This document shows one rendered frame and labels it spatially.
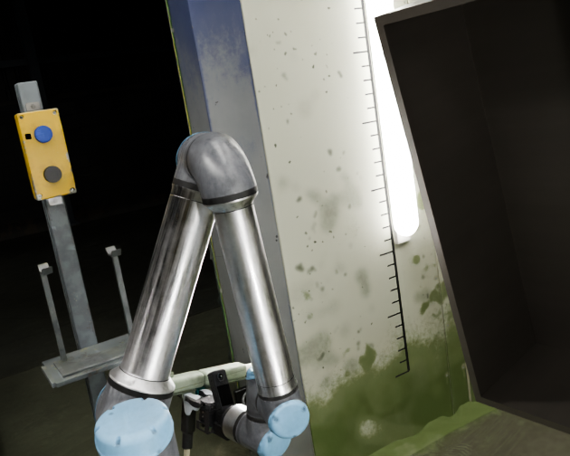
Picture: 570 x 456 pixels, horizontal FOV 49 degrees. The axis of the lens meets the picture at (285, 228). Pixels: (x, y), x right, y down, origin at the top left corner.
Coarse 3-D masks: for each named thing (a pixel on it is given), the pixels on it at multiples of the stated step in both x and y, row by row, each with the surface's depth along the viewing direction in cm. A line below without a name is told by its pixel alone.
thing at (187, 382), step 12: (192, 372) 173; (204, 372) 174; (228, 372) 179; (240, 372) 182; (180, 384) 167; (192, 384) 170; (204, 384) 174; (180, 396) 169; (192, 420) 172; (192, 432) 173; (192, 444) 173
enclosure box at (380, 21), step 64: (448, 0) 139; (512, 0) 164; (448, 64) 175; (512, 64) 173; (448, 128) 177; (512, 128) 182; (448, 192) 179; (512, 192) 192; (448, 256) 181; (512, 256) 200; (512, 320) 203; (512, 384) 196
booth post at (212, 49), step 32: (192, 0) 188; (224, 0) 193; (192, 32) 190; (224, 32) 194; (192, 64) 195; (224, 64) 195; (192, 96) 201; (224, 96) 196; (192, 128) 207; (224, 128) 197; (256, 128) 203; (256, 160) 204; (224, 288) 216; (224, 320) 223; (288, 320) 216; (288, 448) 221
